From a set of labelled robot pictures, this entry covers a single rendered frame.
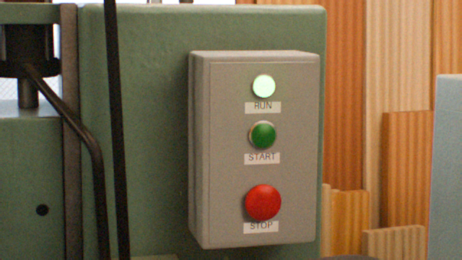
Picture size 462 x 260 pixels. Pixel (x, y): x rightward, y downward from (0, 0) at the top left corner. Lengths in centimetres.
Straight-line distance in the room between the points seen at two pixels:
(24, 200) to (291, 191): 24
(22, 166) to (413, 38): 182
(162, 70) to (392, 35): 169
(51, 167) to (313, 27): 27
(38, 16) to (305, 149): 27
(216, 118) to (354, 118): 168
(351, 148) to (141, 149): 165
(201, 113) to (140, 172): 9
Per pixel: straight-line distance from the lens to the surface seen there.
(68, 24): 68
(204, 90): 60
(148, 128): 66
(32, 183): 70
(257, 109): 61
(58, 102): 67
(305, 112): 62
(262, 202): 61
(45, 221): 71
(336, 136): 225
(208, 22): 66
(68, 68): 68
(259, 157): 62
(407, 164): 228
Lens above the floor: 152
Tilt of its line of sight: 9 degrees down
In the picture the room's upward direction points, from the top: 1 degrees clockwise
